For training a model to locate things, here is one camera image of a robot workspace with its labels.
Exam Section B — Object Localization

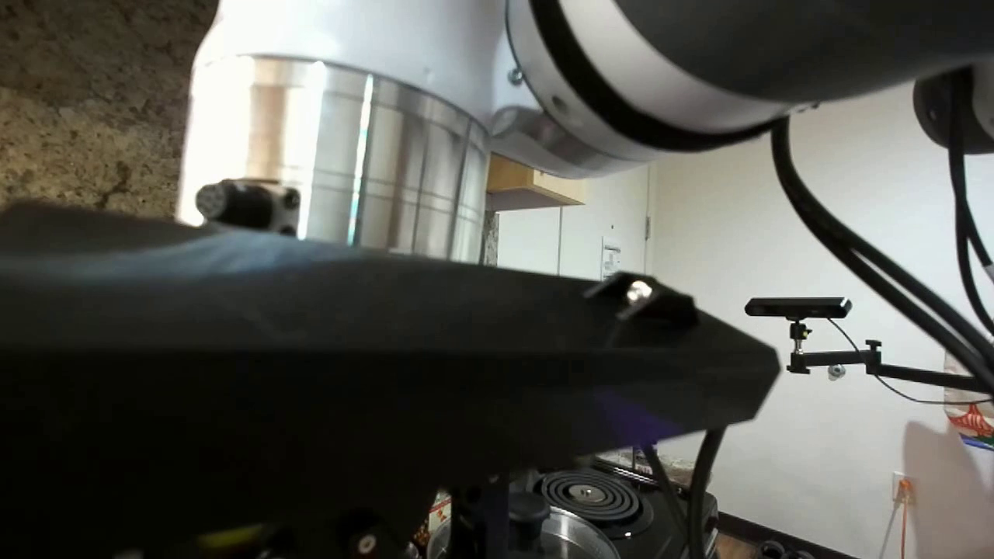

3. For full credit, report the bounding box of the white wall switch plate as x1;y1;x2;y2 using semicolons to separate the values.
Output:
597;240;629;279

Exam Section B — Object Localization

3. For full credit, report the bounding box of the black bar camera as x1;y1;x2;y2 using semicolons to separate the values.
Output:
741;294;854;323

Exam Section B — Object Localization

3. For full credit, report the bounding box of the black electric stove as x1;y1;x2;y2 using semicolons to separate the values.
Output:
414;453;725;559

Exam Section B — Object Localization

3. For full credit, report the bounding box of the electric coil burner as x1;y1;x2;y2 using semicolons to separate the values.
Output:
526;466;646;529

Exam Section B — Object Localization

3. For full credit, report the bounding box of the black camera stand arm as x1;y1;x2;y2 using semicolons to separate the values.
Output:
782;316;994;399

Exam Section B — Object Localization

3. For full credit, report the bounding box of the plastic bag with red print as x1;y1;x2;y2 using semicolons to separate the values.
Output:
940;344;994;453

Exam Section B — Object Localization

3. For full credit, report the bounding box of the glass pot lid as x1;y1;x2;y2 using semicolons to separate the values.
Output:
500;488;624;559

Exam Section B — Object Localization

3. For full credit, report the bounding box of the thin black cable loop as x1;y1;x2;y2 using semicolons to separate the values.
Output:
944;148;994;334

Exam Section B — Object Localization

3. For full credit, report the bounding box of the wall outlet with cord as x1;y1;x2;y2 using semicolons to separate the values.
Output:
878;468;922;559

